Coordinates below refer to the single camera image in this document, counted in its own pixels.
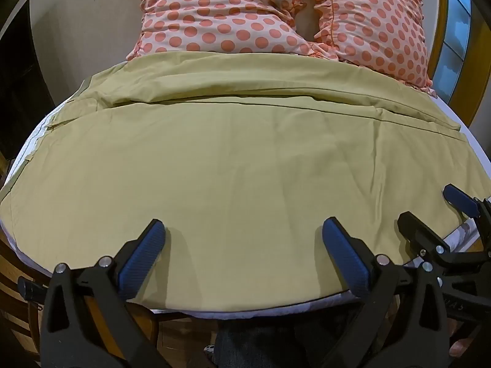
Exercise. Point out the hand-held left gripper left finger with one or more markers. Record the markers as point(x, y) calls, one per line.
point(142, 251)

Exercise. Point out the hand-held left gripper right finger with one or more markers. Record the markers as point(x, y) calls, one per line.
point(344, 253)

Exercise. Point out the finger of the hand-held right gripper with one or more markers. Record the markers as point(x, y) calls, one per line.
point(416, 228)
point(458, 199)

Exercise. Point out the white mattress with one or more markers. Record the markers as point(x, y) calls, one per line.
point(249, 314)

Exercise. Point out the yellow-green bed sheet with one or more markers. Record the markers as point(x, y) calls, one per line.
point(230, 161)

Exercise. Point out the wooden framed glass window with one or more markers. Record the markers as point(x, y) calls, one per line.
point(454, 46)

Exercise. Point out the orange polka dot pillow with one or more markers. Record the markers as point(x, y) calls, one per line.
point(378, 27)
point(214, 15)

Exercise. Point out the wooden bed frame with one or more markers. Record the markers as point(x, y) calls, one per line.
point(11, 314)

